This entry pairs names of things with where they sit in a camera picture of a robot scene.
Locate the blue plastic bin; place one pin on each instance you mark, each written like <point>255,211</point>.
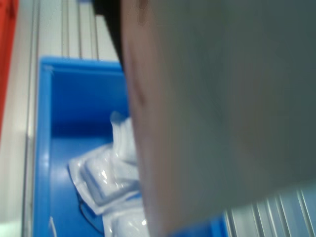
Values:
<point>74,98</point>

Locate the clear wrapped gauze bandage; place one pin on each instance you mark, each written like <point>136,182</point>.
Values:
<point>98,172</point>
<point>123,224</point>
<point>123,138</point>

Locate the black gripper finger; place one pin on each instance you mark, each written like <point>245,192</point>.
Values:
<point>112,22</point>

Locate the red plastic crate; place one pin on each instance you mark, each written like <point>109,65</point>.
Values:
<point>6,49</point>

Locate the white printed bandage packet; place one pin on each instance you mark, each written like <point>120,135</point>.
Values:
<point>222,98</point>

